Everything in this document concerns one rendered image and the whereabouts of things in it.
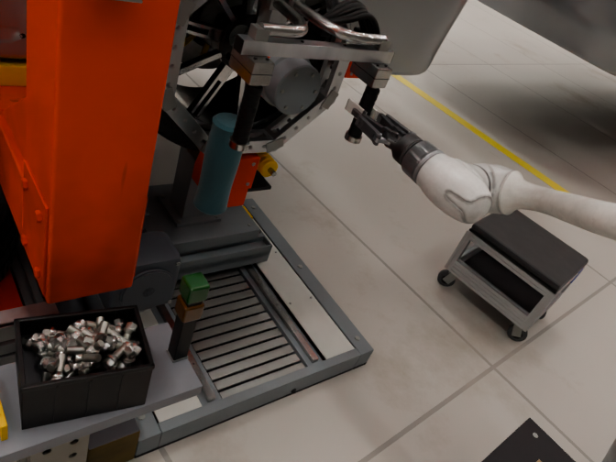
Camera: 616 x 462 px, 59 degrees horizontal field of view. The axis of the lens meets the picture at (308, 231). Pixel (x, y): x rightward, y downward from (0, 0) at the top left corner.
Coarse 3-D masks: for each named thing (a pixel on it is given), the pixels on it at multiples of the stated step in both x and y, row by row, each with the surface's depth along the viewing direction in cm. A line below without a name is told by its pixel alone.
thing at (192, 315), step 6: (180, 300) 98; (180, 306) 98; (186, 306) 97; (192, 306) 97; (198, 306) 98; (180, 312) 98; (186, 312) 97; (192, 312) 98; (198, 312) 99; (180, 318) 99; (186, 318) 98; (192, 318) 99; (198, 318) 100
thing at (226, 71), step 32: (224, 0) 128; (256, 0) 133; (320, 0) 145; (192, 32) 129; (224, 32) 134; (192, 64) 135; (224, 64) 140; (320, 64) 156; (192, 96) 159; (224, 96) 164
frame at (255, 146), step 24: (192, 0) 114; (336, 0) 134; (168, 72) 121; (336, 72) 149; (168, 96) 124; (336, 96) 155; (192, 120) 133; (288, 120) 158; (312, 120) 156; (264, 144) 152
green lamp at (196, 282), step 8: (200, 272) 97; (184, 280) 95; (192, 280) 95; (200, 280) 96; (184, 288) 95; (192, 288) 94; (200, 288) 94; (208, 288) 96; (184, 296) 96; (192, 296) 95; (200, 296) 96
